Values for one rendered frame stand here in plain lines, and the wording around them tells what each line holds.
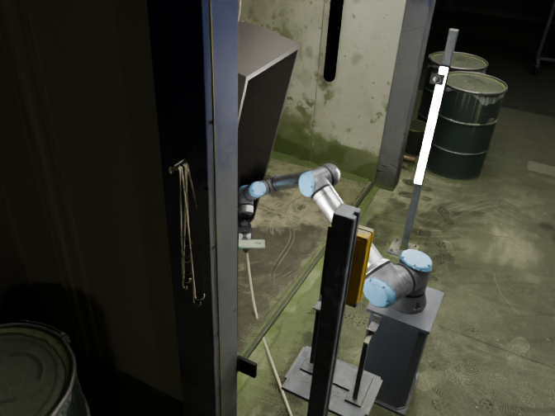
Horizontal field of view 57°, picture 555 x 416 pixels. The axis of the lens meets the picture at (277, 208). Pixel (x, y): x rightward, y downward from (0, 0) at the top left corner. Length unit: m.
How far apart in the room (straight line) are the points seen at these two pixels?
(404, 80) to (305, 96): 0.90
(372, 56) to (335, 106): 0.56
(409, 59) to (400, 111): 0.43
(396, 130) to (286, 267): 1.59
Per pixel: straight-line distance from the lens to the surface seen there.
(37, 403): 1.97
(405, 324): 2.50
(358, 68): 4.40
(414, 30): 4.21
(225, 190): 1.71
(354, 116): 4.54
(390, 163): 4.60
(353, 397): 1.96
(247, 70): 2.29
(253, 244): 2.93
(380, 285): 2.28
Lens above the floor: 2.36
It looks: 33 degrees down
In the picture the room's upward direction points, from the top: 3 degrees clockwise
